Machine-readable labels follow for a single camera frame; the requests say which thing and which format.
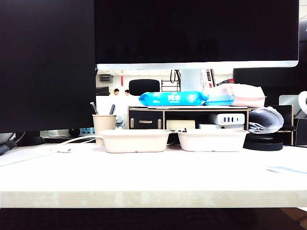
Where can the dark monitor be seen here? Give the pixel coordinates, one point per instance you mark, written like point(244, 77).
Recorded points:
point(268, 82)

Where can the pink tissue pack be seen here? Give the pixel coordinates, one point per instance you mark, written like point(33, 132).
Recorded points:
point(243, 97)

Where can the black box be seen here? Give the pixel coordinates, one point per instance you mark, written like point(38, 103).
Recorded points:
point(301, 131)

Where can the beige paper box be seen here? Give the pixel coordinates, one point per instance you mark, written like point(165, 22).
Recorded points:
point(135, 141)
point(212, 141)

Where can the beige paper cup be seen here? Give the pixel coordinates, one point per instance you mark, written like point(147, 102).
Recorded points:
point(104, 123)

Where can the flat white box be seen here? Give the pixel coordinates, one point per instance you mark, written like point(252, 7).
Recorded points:
point(207, 126)

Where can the black metal rack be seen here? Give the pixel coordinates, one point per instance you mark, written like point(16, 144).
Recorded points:
point(170, 86)

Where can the white USB charger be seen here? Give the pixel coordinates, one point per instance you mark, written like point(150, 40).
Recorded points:
point(226, 119)

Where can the black tool in cup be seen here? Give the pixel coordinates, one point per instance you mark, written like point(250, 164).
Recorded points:
point(112, 109)

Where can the metal pen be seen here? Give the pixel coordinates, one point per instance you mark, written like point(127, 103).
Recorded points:
point(94, 109)

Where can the black round knob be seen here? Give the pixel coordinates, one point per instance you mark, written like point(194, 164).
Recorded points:
point(74, 132)

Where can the large silver-edged monitor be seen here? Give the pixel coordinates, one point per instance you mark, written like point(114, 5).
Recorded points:
point(192, 31)

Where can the black office chair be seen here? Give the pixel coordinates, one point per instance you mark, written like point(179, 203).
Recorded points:
point(144, 86)

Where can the blue wet wipes pack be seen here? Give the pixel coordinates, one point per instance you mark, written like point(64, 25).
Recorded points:
point(172, 98)

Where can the grey white round device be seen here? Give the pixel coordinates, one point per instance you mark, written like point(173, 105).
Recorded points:
point(302, 101)

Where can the beige cardboard box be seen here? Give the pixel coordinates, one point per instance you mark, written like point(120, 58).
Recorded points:
point(180, 125)

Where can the red white banner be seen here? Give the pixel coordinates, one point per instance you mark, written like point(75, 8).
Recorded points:
point(210, 77)

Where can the grey wall unit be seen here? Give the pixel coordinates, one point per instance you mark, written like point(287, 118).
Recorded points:
point(106, 78)

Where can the background person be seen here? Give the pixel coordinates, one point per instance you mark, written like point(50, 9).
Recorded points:
point(116, 92)
point(127, 92)

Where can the black monitor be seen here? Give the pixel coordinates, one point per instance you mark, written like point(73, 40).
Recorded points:
point(43, 67)

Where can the silver panel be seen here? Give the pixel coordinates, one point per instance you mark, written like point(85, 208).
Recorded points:
point(287, 100)

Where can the black round base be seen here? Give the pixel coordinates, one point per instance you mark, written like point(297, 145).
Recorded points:
point(262, 145)

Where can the red hanging ornament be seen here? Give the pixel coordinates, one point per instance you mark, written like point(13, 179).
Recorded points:
point(122, 80)

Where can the black wooden desk shelf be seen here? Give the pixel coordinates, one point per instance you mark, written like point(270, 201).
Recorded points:
point(146, 121)

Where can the background dark screen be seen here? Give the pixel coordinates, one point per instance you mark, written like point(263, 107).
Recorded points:
point(102, 91)

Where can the rolled paper bundle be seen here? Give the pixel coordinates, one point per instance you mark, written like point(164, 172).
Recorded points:
point(265, 119)

